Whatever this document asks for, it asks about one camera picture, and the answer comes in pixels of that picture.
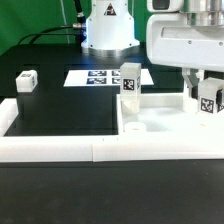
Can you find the black cable bundle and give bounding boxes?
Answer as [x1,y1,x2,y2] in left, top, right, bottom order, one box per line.
[17,0,88,46]

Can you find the white square tabletop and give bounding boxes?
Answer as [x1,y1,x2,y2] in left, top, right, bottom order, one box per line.
[117,93,224,134]

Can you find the white sheet with AprilTags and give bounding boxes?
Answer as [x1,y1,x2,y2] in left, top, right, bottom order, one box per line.
[63,68,155,88]

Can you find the white U-shaped obstacle fence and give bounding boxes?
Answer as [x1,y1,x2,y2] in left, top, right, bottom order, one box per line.
[0,98,224,163]

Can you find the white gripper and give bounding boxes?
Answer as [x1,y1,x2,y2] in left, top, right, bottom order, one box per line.
[146,13,224,99]

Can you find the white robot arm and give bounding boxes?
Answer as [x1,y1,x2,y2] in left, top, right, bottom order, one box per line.
[82,0,224,100]

